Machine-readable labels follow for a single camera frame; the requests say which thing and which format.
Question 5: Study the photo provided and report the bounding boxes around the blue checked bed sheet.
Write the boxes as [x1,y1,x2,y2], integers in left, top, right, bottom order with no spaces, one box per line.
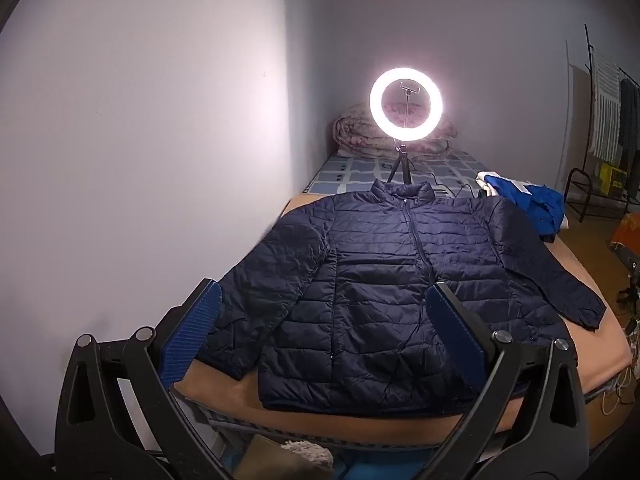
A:
[302,150,493,199]

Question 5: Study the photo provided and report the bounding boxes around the beige bag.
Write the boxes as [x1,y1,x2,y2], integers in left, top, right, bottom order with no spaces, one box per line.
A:
[239,434,335,480]

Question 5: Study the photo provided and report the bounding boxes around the folded floral quilt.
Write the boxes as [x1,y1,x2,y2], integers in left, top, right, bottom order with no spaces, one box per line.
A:
[332,102,458,159]

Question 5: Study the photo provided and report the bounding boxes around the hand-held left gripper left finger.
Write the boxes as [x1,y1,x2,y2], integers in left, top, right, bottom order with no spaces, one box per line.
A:
[52,277,236,480]

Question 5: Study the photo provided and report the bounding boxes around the ring light on tripod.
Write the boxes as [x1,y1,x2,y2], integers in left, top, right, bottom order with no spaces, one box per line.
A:
[369,66,443,184]

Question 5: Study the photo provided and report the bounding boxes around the black metal clothes rack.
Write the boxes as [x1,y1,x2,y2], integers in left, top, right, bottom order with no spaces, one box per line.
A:
[565,24,640,224]

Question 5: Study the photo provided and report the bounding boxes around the white knitted cloth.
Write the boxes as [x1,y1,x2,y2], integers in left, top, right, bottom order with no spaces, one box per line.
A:
[279,440,334,470]

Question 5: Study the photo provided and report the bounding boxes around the navy puffer jacket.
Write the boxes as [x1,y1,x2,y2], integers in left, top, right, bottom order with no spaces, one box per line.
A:
[196,178,608,417]

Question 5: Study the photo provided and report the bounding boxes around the blue and white garment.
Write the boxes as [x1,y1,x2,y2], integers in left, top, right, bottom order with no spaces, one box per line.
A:
[475,171,568,238]

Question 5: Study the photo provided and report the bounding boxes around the orange bag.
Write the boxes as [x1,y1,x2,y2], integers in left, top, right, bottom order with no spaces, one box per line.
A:
[611,212,640,262]

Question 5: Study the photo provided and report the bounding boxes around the yellow box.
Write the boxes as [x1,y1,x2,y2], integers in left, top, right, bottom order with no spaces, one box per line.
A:
[599,162,629,197]

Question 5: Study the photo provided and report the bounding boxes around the black ring light cable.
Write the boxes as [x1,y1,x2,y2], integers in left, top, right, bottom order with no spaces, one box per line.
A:
[419,177,482,200]

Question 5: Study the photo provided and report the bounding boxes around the white cables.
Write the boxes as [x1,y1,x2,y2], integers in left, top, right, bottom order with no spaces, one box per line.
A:
[600,320,640,417]

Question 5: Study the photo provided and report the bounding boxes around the dark hanging garment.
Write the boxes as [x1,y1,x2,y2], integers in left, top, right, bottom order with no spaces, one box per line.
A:
[619,77,640,172]

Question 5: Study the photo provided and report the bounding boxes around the white striped towel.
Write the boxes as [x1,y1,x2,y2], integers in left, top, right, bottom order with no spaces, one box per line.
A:
[587,47,624,162]

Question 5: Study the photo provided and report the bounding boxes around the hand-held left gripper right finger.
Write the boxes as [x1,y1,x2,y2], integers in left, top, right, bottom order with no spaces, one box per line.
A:
[426,281,592,480]

